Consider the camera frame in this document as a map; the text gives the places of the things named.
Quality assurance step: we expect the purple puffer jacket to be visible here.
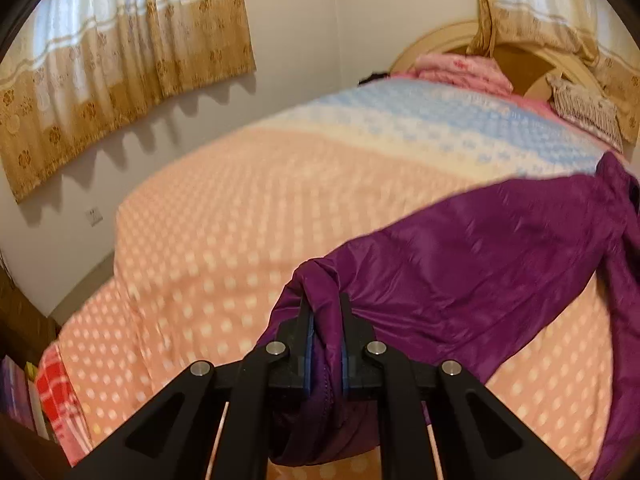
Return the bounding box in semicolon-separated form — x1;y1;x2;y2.
257;152;640;480

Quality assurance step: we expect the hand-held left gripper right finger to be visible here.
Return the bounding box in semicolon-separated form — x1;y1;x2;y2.
340;292;581;480

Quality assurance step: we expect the yellow patterned curtain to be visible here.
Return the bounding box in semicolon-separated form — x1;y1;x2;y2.
0;0;258;205
467;0;640;143

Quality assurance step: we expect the bed with dotted blanket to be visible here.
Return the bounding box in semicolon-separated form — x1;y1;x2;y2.
37;80;632;480

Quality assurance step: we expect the patterned grey pillow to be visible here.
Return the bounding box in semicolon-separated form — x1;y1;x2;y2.
546;74;625;147

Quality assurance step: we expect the beige wooden headboard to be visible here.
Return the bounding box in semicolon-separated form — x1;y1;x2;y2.
389;20;626;153

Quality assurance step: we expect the row of books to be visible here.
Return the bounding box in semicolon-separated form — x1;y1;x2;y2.
0;355;52;442

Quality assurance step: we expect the red plaid cloth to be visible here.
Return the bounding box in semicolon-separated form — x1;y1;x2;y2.
36;345;94;467

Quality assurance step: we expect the dark wooden cabinet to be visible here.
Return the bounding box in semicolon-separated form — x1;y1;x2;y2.
0;255;62;367

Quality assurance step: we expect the pink folded quilt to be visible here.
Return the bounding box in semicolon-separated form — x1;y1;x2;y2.
410;52;515;95

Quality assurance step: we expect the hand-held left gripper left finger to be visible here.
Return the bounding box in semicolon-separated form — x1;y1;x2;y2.
65;291;315;480

